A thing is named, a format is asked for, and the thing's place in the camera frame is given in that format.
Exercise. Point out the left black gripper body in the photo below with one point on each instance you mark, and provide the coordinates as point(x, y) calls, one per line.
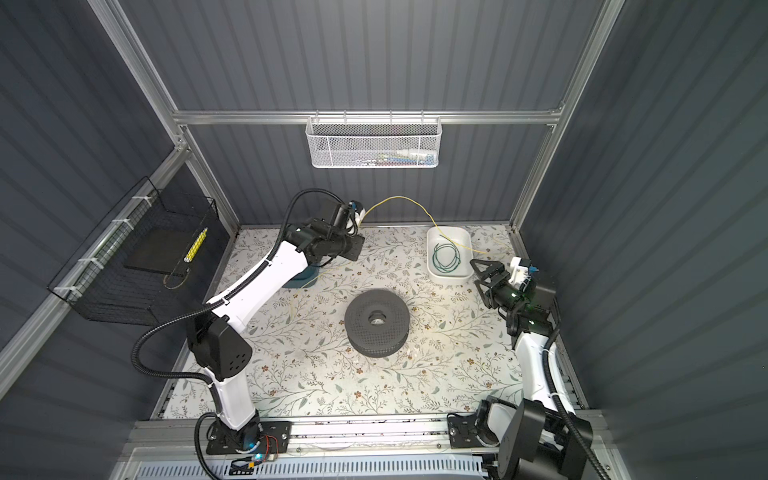
point(347, 247)

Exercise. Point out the teal plastic tray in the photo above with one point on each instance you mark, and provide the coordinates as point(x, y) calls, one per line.
point(304, 279)

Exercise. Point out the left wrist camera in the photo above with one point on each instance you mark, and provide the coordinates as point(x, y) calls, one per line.
point(355, 215)

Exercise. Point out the black wire basket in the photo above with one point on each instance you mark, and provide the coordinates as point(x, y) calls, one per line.
point(97, 286)

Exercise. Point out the white wire mesh basket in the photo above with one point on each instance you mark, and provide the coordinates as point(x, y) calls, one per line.
point(335, 145)

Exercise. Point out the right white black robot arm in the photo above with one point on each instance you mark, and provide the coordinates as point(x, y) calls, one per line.
point(541, 436)

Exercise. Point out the grey perforated cable spool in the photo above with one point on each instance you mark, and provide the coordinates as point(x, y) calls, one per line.
point(377, 323)

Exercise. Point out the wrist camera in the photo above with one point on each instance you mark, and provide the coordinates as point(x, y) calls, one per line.
point(355, 215)
point(520, 270)

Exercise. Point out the yellow marker in basket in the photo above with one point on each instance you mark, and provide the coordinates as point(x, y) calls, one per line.
point(195, 246)

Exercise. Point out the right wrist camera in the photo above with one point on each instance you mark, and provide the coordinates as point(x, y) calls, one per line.
point(520, 270)

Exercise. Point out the items in white basket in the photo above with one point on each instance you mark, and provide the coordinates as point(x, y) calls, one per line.
point(399, 158)

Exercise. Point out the floral table mat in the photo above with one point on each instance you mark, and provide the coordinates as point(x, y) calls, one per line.
point(457, 351)

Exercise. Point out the white plastic tray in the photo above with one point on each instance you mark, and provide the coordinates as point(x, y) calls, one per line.
point(449, 252)

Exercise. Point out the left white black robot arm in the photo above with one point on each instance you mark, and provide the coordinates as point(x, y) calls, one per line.
point(214, 333)

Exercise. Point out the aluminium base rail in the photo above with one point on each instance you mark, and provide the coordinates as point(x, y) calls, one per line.
point(305, 436)

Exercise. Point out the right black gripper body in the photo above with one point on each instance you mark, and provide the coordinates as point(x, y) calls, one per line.
point(506, 296)

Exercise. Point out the black pad in basket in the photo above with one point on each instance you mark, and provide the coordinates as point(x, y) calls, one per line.
point(161, 251)

